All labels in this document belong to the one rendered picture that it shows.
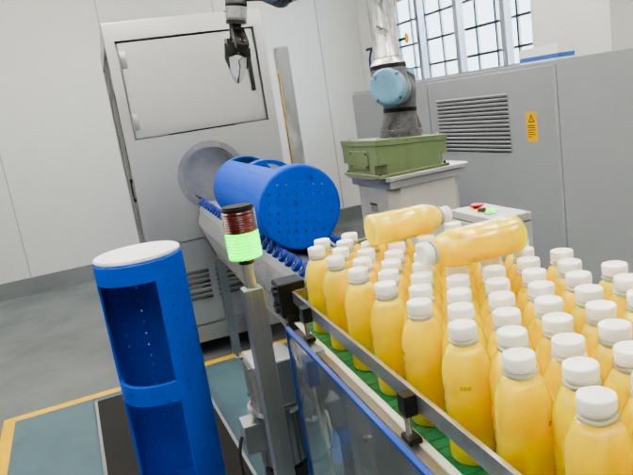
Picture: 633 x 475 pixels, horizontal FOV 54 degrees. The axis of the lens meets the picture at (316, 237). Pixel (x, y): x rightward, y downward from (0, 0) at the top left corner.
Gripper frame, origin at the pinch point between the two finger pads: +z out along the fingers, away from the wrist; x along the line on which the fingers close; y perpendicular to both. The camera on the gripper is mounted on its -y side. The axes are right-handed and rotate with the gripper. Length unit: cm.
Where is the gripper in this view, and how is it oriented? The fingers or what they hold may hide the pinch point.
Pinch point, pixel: (237, 79)
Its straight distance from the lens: 227.7
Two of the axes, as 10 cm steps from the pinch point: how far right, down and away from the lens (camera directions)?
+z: -0.2, 9.7, 2.6
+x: -9.5, 0.6, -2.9
